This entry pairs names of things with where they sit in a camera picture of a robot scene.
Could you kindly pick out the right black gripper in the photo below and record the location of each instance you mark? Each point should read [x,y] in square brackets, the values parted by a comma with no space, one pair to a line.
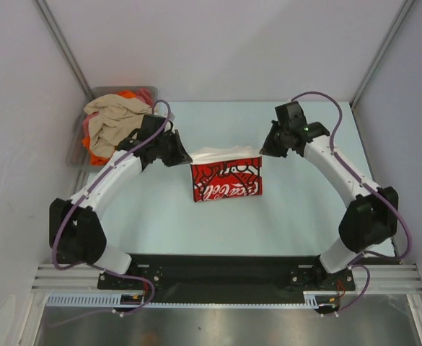
[269,148]

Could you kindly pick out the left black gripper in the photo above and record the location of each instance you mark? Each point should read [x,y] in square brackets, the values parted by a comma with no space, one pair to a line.
[179,156]

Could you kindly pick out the white Coca-Cola t-shirt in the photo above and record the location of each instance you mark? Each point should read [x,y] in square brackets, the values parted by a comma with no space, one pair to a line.
[226,173]

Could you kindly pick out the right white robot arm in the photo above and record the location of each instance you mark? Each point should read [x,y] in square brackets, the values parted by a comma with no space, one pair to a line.
[369,218]

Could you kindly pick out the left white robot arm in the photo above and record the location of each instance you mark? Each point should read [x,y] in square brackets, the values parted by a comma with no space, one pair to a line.
[76,235]

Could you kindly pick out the pink t-shirt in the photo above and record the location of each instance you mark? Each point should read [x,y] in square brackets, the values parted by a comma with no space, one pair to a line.
[144,95]

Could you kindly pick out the beige t-shirt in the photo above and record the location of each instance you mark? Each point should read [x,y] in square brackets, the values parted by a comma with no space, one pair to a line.
[104,144]

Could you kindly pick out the orange t-shirt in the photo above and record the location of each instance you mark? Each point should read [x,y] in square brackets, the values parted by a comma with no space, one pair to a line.
[95,160]

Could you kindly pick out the grey plastic tray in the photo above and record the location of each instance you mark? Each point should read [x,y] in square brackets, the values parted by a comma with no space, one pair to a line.
[77,155]

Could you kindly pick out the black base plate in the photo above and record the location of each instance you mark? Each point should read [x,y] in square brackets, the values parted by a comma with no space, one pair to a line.
[202,279]

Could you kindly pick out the white slotted cable duct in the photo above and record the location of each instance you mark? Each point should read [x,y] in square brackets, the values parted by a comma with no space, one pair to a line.
[127,301]

